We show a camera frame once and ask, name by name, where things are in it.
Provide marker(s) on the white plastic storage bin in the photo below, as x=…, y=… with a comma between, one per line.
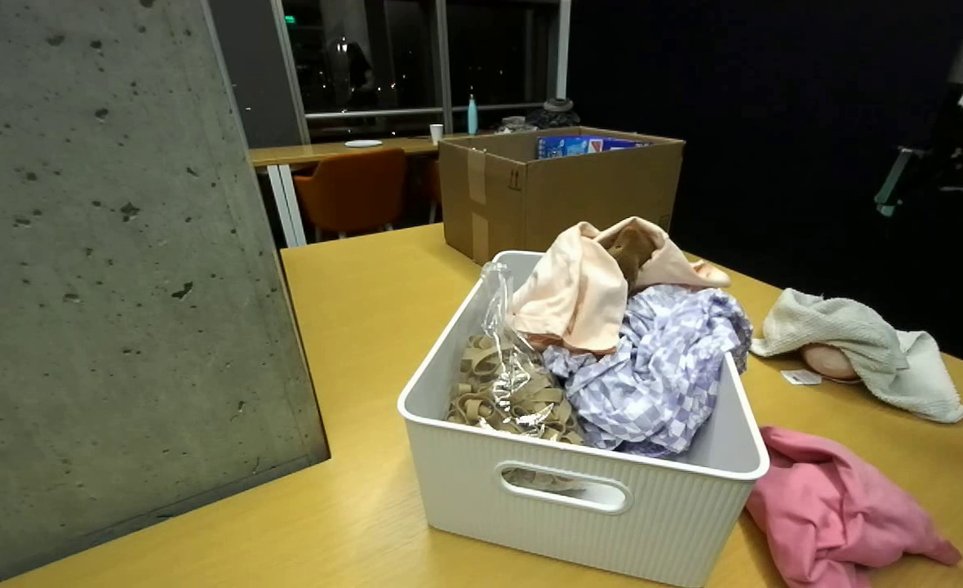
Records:
x=613, y=534

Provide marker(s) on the brown cardboard box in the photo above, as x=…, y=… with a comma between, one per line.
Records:
x=566, y=196

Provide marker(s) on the orange chair white legs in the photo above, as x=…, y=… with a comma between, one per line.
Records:
x=354, y=191

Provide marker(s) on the clear bag brown snacks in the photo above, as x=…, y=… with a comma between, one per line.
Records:
x=501, y=393

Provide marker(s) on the light blue bottle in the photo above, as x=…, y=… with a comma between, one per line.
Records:
x=470, y=114

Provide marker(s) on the blue package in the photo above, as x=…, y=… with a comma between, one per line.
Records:
x=573, y=144

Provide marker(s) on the white cup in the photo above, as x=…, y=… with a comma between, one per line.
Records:
x=436, y=136

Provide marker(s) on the pale peach shirt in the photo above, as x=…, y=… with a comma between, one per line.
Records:
x=573, y=290

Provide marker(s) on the dark bag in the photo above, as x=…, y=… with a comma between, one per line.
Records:
x=556, y=113

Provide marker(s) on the blue white checked cloth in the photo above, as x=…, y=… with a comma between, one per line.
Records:
x=653, y=370

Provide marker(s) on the white window frame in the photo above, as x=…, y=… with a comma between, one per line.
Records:
x=394, y=113

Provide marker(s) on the long wooden counter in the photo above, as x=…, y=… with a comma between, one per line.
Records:
x=327, y=150

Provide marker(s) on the rose pink shirt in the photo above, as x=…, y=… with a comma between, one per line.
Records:
x=827, y=512

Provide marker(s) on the grey white towel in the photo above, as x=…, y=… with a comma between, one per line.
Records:
x=874, y=348

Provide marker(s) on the brown moose plush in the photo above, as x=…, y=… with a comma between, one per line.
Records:
x=633, y=255

